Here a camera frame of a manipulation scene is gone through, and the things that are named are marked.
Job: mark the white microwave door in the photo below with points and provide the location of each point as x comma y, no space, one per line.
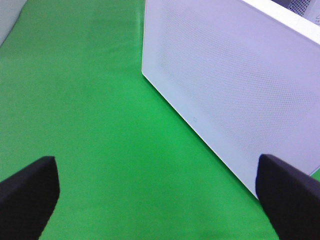
244,74

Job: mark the green table cloth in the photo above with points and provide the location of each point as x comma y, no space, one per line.
130,167

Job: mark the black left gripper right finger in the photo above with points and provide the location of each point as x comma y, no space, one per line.
289,198

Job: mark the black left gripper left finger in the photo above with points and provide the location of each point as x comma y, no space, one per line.
28,199

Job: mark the white microwave oven body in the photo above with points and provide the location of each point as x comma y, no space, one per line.
308,9

